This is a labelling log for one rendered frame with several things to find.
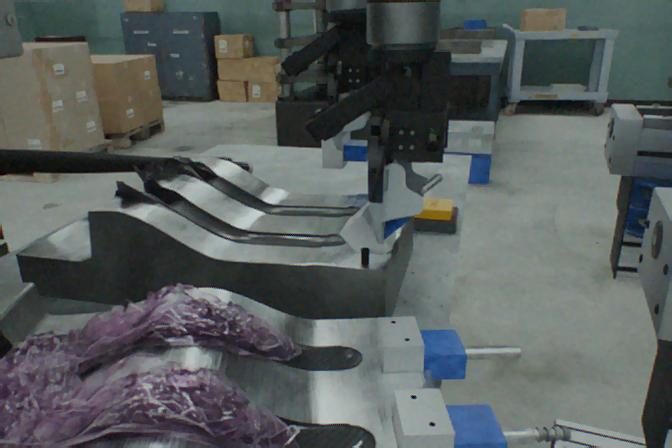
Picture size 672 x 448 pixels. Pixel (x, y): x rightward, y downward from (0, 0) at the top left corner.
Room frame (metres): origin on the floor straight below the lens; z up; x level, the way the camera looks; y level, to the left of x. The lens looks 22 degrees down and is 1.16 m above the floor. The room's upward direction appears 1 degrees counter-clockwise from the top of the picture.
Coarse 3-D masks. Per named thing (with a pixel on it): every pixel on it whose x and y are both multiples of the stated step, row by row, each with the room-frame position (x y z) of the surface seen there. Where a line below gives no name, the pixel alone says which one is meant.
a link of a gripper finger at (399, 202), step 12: (384, 168) 0.58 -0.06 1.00; (396, 168) 0.58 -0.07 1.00; (384, 180) 0.58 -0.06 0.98; (396, 180) 0.58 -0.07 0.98; (384, 192) 0.58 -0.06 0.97; (396, 192) 0.58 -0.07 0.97; (408, 192) 0.57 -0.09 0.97; (372, 204) 0.57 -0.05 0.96; (384, 204) 0.57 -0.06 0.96; (396, 204) 0.57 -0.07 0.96; (408, 204) 0.57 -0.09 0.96; (420, 204) 0.57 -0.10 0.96; (372, 216) 0.57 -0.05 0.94; (384, 216) 0.57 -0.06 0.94; (396, 216) 0.57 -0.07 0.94; (408, 216) 0.57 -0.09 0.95; (372, 228) 0.58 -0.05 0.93; (384, 228) 0.59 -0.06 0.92
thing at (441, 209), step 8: (424, 200) 0.93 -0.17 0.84; (432, 200) 0.93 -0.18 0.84; (440, 200) 0.93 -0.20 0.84; (448, 200) 0.93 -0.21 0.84; (424, 208) 0.89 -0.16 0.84; (432, 208) 0.89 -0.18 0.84; (440, 208) 0.89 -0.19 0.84; (448, 208) 0.89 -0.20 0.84; (416, 216) 0.89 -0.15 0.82; (424, 216) 0.89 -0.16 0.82; (432, 216) 0.88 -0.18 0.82; (440, 216) 0.88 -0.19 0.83; (448, 216) 0.88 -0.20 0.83
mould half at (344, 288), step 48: (192, 192) 0.74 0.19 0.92; (288, 192) 0.85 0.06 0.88; (48, 240) 0.73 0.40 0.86; (96, 240) 0.65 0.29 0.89; (144, 240) 0.63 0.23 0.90; (192, 240) 0.63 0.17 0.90; (48, 288) 0.67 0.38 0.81; (96, 288) 0.65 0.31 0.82; (144, 288) 0.63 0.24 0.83; (240, 288) 0.59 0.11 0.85; (288, 288) 0.58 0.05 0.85; (336, 288) 0.56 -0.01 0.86; (384, 288) 0.55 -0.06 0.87
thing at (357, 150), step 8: (344, 136) 0.92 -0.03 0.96; (328, 144) 0.91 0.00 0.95; (344, 144) 0.91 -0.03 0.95; (352, 144) 0.91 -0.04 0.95; (360, 144) 0.91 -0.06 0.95; (328, 152) 0.91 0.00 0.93; (336, 152) 0.91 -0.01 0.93; (344, 152) 0.91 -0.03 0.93; (352, 152) 0.90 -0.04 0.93; (360, 152) 0.90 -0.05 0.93; (328, 160) 0.91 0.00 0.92; (336, 160) 0.91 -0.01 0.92; (344, 160) 0.91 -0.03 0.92; (352, 160) 0.90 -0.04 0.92; (360, 160) 0.90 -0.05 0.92; (336, 168) 0.91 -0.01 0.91
